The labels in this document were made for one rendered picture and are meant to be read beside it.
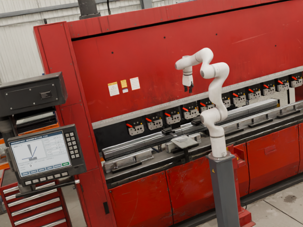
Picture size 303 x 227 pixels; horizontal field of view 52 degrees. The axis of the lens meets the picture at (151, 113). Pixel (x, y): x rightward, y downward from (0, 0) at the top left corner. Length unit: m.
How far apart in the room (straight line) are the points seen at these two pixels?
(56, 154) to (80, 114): 0.51
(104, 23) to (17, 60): 4.40
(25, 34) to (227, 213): 5.49
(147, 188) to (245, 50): 1.75
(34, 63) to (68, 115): 4.50
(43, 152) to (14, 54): 4.91
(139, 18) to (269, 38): 1.50
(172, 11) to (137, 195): 1.78
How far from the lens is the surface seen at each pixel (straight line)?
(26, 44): 7.01
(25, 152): 2.27
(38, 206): 3.25
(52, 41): 2.55
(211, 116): 2.50
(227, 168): 2.69
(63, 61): 2.55
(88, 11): 2.87
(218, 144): 2.60
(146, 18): 2.92
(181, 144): 3.04
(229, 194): 2.81
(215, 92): 2.43
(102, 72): 2.82
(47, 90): 2.15
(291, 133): 3.91
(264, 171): 3.82
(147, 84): 2.95
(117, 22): 2.83
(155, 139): 3.39
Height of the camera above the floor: 2.15
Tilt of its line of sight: 16 degrees down
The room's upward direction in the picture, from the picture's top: 11 degrees counter-clockwise
